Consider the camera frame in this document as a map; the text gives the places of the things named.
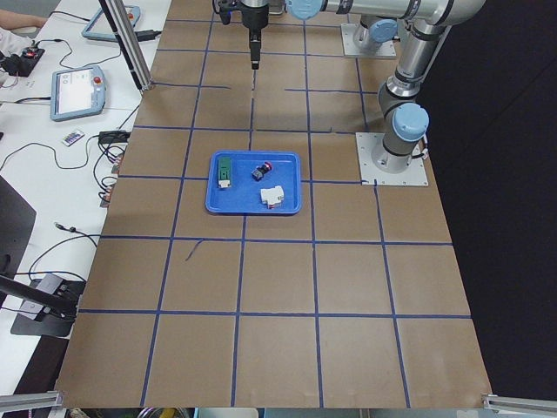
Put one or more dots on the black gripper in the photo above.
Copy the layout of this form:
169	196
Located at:
254	17

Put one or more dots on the red emergency push button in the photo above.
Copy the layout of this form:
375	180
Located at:
260	171

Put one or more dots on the green terminal block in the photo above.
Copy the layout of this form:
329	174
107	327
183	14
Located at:
224	174

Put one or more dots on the blue plastic tray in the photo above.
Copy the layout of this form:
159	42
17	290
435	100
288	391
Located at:
243	196

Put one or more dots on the white circuit breaker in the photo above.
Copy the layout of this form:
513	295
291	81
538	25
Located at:
272	197

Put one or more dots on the black power adapter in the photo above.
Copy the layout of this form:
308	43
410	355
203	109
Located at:
113	137

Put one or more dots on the near blue teach pendant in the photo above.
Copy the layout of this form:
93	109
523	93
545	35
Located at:
77	93

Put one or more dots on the small remote control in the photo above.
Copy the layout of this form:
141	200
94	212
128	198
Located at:
72	137

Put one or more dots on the black joystick box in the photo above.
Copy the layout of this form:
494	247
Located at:
22	65

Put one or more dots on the black monitor stand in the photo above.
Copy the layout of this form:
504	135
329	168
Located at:
49	305

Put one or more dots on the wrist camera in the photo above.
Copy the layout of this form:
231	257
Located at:
224	9

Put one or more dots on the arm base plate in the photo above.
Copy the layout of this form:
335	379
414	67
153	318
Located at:
386	51
377	166

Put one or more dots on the aluminium frame post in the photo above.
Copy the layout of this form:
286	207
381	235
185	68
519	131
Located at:
127	40

